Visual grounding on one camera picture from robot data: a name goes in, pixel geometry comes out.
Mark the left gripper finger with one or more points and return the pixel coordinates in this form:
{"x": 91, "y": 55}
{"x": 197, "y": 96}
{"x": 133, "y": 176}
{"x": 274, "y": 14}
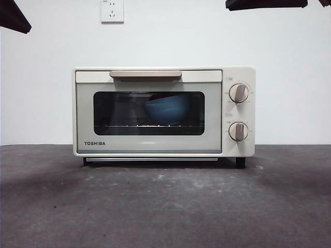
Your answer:
{"x": 10, "y": 15}

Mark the cream Toshiba toaster oven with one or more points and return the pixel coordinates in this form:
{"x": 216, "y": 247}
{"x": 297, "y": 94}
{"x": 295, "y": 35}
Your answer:
{"x": 248, "y": 77}

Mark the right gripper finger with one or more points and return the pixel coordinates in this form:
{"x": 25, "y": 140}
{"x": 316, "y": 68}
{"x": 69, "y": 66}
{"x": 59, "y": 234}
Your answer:
{"x": 266, "y": 3}
{"x": 327, "y": 2}

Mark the cream oven dial knob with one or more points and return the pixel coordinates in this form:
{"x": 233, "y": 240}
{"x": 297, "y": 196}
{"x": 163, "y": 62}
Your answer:
{"x": 239, "y": 93}
{"x": 239, "y": 131}

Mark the blue ribbed bowl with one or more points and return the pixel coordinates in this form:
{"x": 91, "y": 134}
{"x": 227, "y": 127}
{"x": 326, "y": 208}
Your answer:
{"x": 165, "y": 111}

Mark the white wall power socket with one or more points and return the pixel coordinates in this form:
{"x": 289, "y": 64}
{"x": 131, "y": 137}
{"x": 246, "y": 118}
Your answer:
{"x": 112, "y": 15}

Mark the glass-windowed oven door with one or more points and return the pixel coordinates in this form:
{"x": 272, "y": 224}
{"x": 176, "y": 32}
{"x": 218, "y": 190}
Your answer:
{"x": 85, "y": 116}

